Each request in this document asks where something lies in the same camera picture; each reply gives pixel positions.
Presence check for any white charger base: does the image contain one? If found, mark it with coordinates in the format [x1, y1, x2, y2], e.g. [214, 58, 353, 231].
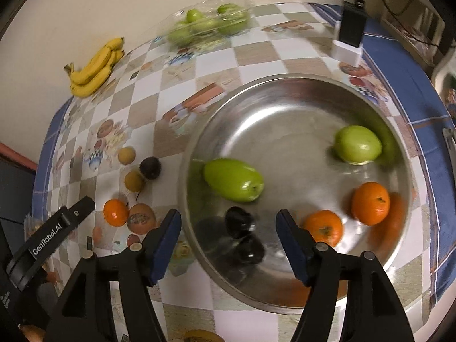
[331, 41, 363, 65]

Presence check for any clear plastic fruit container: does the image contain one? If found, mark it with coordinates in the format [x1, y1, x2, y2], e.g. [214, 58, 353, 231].
[162, 0, 254, 48]

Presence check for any stainless steel basin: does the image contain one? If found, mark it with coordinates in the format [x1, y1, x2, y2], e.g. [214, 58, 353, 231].
[178, 74, 414, 315]

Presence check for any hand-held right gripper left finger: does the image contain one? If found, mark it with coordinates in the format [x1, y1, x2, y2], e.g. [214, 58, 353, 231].
[43, 209, 182, 342]

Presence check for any reddish wooden furniture edge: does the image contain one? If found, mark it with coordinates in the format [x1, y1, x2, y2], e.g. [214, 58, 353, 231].
[0, 142, 38, 172]

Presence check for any green apple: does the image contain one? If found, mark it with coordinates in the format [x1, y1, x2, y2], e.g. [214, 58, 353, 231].
[333, 125, 383, 163]

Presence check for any checkered printed tablecloth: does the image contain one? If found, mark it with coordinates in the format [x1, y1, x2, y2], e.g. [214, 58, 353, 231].
[32, 2, 456, 342]

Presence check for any bunch of yellow bananas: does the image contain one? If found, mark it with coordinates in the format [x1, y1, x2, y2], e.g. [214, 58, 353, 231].
[64, 36, 125, 98]

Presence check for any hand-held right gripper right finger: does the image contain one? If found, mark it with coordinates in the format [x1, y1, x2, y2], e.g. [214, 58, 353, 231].
[276, 209, 416, 342]

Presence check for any black power adapter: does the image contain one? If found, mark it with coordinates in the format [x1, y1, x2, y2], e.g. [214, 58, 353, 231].
[338, 1, 367, 48]

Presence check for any small orange tangerine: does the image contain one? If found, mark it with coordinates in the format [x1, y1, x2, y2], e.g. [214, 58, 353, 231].
[103, 199, 129, 227]
[303, 210, 343, 247]

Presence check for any clear plastic bag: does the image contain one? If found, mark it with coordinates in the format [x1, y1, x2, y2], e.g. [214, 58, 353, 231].
[23, 212, 48, 237]

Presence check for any large orange tangerine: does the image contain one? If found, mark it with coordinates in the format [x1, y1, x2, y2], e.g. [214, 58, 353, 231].
[351, 182, 390, 226]

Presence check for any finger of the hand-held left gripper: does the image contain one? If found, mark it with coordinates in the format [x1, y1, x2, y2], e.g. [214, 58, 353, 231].
[66, 197, 96, 229]

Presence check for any grey phone stand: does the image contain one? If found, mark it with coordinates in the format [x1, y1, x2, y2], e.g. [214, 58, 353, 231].
[442, 128, 456, 157]

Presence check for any white plastic chair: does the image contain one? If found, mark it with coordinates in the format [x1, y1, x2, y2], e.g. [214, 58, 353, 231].
[432, 43, 456, 97]

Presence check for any black cable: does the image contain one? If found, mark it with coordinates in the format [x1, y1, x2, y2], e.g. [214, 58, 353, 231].
[354, 0, 439, 48]

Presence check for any dark purple plum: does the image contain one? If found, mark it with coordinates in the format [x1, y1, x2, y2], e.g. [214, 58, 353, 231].
[224, 206, 256, 239]
[235, 237, 266, 265]
[139, 157, 162, 180]

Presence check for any green mango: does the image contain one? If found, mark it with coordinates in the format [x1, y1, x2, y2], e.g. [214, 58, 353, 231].
[204, 158, 265, 202]

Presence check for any tan round longan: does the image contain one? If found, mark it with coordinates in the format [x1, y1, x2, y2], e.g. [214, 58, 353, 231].
[124, 170, 146, 191]
[117, 146, 136, 165]

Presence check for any beige wooden chair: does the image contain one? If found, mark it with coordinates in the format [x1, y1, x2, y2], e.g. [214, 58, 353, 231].
[383, 0, 446, 61]

